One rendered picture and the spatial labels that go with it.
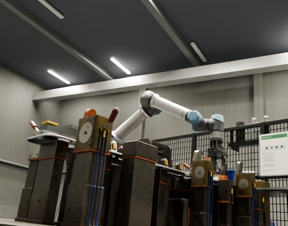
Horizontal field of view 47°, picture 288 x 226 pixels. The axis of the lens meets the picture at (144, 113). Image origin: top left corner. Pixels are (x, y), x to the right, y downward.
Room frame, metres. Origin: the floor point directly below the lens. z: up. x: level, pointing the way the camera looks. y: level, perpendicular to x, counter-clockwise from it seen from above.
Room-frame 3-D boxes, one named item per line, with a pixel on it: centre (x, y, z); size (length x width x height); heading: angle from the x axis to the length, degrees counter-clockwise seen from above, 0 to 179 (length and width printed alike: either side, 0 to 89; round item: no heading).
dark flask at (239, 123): (2.58, -0.79, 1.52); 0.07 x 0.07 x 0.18
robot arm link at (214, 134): (1.96, -0.46, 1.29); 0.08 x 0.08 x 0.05
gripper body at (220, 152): (1.95, -0.45, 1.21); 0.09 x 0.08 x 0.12; 134
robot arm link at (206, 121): (1.99, -0.36, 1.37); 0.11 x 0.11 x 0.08; 63
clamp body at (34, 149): (1.38, 0.41, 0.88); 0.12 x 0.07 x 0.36; 43
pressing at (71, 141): (1.64, -0.13, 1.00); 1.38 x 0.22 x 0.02; 133
